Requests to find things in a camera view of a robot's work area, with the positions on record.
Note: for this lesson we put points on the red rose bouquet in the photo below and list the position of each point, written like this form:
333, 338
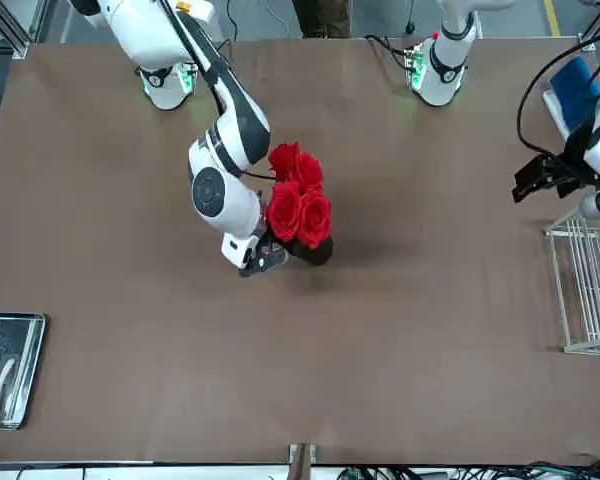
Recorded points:
300, 210

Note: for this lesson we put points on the aluminium frame post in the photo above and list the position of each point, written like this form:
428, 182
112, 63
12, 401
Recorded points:
302, 460
27, 30

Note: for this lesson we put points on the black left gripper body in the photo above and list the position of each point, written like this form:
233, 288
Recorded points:
570, 167

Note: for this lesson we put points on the blue topped white stand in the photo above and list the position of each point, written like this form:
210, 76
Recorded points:
575, 85

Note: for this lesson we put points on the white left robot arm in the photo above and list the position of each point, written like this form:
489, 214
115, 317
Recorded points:
445, 60

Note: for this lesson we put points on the person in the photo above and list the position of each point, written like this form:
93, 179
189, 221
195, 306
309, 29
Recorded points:
325, 17

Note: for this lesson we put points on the shiny metal tray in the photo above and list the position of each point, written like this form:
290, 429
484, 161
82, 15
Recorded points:
30, 350

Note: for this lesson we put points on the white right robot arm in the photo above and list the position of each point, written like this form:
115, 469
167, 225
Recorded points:
235, 210

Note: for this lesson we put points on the black ribbed vase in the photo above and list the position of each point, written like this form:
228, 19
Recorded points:
315, 256

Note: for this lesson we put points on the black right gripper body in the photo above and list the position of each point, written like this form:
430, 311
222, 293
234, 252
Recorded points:
265, 257

